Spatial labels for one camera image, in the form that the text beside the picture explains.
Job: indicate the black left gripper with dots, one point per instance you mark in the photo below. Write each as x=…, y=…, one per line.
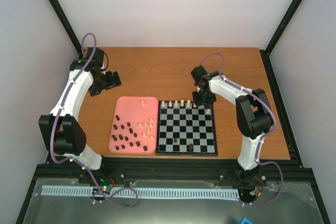
x=93, y=89

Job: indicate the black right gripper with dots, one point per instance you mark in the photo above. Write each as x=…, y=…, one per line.
x=198, y=102

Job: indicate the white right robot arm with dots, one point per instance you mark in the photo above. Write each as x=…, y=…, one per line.
x=253, y=112

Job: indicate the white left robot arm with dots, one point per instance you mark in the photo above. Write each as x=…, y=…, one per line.
x=63, y=136

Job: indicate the black white chess board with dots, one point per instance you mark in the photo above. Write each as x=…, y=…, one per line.
x=188, y=126

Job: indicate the pink plastic tray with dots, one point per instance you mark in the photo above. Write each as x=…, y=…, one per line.
x=129, y=109

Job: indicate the blue plastic object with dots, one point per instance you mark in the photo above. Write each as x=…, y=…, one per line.
x=244, y=220

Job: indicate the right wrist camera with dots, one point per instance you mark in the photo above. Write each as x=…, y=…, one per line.
x=197, y=73

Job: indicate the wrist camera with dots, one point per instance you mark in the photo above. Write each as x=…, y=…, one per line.
x=197, y=73
x=99, y=56

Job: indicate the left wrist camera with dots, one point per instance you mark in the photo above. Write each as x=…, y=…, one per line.
x=99, y=56

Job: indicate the black aluminium frame rail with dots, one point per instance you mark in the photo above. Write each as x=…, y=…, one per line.
x=216, y=171

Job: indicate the light blue cable duct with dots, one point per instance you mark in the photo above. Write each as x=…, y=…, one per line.
x=141, y=193

